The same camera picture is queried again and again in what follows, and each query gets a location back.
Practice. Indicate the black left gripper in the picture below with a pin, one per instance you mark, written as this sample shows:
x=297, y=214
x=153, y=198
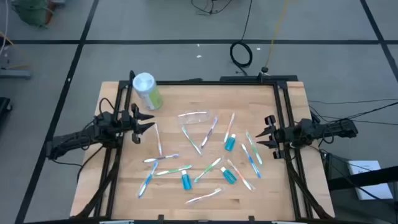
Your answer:
x=129, y=121

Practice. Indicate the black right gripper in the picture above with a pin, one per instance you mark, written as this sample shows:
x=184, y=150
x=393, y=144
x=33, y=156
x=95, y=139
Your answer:
x=284, y=135

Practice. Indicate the green toothbrush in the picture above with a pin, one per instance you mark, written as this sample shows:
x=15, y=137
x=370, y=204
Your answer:
x=191, y=140
x=254, y=148
x=207, y=170

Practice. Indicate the blue toothbrush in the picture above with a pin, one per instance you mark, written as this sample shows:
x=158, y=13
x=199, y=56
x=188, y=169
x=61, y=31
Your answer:
x=148, y=179
x=251, y=160

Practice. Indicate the small blue mouthwash bottle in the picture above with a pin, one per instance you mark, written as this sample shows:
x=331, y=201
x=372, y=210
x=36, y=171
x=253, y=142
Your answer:
x=186, y=181
x=229, y=176
x=230, y=143

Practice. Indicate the purple toothbrush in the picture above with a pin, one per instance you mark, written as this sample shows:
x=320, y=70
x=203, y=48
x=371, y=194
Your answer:
x=161, y=158
x=209, y=132

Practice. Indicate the blue packaged toothbrushes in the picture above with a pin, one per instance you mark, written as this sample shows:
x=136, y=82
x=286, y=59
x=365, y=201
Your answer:
x=174, y=170

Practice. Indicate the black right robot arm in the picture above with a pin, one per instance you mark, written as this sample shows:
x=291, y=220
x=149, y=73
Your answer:
x=335, y=129

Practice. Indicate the white green wipes canister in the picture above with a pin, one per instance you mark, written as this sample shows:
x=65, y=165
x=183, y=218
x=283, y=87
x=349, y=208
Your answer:
x=149, y=93

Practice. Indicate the clear acrylic toothbrush holder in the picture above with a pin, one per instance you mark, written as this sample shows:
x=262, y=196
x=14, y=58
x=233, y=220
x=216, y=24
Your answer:
x=199, y=119

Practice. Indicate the small black round foot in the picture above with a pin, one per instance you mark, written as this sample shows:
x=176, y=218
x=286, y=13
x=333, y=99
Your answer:
x=264, y=69

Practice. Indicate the black bar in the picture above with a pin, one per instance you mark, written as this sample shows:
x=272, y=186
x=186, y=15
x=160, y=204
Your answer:
x=357, y=180

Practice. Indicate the white paper sheet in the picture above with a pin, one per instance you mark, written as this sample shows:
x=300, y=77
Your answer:
x=376, y=191

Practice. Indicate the grey floor box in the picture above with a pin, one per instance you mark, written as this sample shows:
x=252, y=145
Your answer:
x=15, y=74

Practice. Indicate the black equipment base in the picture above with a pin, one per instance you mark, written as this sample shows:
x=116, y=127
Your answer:
x=3, y=107

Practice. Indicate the green bag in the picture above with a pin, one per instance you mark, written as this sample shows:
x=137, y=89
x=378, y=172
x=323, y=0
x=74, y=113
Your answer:
x=32, y=12

